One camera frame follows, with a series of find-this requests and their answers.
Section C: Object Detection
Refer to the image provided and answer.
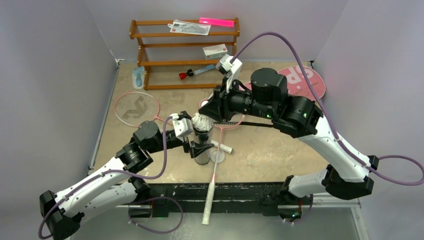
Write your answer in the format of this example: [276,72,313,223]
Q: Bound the light blue white device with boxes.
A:
[132,66,145,90]

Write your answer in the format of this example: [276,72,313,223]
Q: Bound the white shuttlecock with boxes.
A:
[192,112,214,132]

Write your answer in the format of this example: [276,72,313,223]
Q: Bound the clear plastic tube lid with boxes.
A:
[210,149,226,163]

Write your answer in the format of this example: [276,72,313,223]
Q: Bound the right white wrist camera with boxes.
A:
[215,54,243,93]

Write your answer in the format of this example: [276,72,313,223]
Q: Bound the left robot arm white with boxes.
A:
[38,111,214,240]

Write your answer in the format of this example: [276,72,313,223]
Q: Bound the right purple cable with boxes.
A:
[230,31,424,226]

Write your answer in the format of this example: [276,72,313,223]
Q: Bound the pink white badminton racket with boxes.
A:
[201,113,245,226]

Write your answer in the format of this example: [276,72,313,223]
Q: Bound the pink sport racket bag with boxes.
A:
[247,65,326,101]

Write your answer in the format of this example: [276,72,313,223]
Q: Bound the wooden three-tier shelf rack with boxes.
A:
[128,17,241,90]

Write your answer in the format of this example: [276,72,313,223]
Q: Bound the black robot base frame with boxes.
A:
[67,177,362,220]

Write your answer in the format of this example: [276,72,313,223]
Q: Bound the pink fluorescent bar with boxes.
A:
[199,17,235,28]

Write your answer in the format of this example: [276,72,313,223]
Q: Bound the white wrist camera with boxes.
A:
[170,111,194,140]
[215,54,243,93]

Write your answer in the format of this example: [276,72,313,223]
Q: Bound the white packaged item on shelf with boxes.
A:
[167,19,212,36]

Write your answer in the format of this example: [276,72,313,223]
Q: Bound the red black blue marker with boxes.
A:
[178,64,215,80]

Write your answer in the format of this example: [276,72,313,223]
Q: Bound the pink badminton racket left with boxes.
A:
[113,91,234,155]

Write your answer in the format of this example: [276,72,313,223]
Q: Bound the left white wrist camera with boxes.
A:
[170,111,194,140]

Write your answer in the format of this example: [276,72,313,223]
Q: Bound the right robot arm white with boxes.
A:
[199,67,379,204]

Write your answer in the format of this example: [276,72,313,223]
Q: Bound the black shuttlecock tube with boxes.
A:
[192,128,212,166]

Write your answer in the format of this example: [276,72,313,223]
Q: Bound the white red small box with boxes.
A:
[202,44,228,60]

